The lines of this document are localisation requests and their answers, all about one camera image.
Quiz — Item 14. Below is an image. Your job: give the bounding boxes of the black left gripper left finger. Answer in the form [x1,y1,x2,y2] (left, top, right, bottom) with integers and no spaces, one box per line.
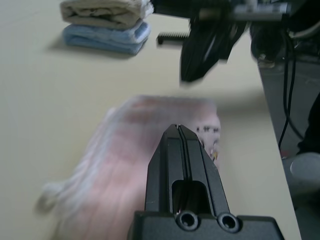
[144,123,188,214]

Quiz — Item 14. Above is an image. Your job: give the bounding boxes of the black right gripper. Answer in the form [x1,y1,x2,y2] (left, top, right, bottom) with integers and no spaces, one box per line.
[151,0,292,83]

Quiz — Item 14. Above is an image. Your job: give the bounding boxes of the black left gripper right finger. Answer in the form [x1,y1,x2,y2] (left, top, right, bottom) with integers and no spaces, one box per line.
[179,124,231,216]

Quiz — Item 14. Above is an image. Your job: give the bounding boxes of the pink towel with white trim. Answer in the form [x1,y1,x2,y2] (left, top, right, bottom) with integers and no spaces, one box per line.
[37,94,223,240]

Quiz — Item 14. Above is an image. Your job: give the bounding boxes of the blue folded towel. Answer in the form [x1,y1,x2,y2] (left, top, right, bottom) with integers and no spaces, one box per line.
[61,20,152,56]

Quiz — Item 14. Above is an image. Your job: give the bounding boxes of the beige folded towel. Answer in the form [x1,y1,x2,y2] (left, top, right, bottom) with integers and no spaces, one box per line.
[59,0,155,30]

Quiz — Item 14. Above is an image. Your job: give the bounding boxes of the grey robot left foot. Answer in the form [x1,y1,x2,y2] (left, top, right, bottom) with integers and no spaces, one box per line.
[289,151,320,201]

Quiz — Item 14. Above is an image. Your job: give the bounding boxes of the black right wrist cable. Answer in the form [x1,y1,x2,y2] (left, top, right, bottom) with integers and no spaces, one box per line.
[276,14,308,152]

